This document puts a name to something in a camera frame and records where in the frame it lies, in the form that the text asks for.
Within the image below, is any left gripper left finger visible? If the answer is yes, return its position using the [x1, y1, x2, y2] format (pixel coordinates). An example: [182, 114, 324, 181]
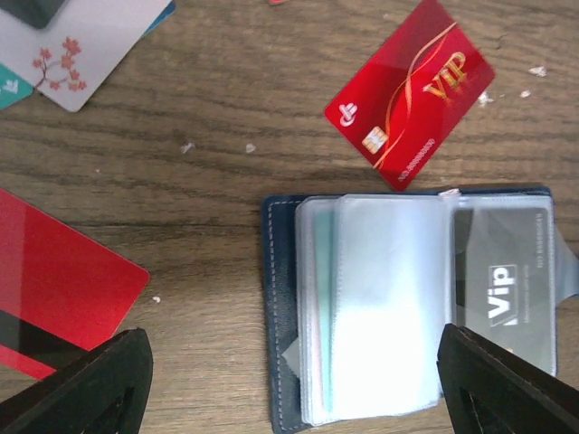
[1, 328, 153, 433]

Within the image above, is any red striped card left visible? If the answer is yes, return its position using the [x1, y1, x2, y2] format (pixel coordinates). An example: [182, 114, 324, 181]
[1, 191, 150, 380]

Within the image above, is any navy blue card holder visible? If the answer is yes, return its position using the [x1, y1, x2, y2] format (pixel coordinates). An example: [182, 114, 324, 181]
[261, 185, 578, 433]

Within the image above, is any white card red print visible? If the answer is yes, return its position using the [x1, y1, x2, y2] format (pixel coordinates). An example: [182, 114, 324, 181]
[1, 1, 176, 112]

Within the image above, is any teal card upper left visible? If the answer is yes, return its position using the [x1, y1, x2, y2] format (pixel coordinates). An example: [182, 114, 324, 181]
[0, 64, 34, 110]

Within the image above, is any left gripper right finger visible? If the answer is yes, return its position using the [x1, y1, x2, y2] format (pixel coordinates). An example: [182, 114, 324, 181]
[437, 324, 578, 434]

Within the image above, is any teal VIP card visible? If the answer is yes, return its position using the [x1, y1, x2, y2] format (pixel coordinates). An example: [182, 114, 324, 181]
[313, 208, 334, 416]

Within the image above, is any red VIP card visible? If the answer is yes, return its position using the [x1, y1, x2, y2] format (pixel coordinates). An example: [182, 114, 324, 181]
[325, 1, 495, 192]

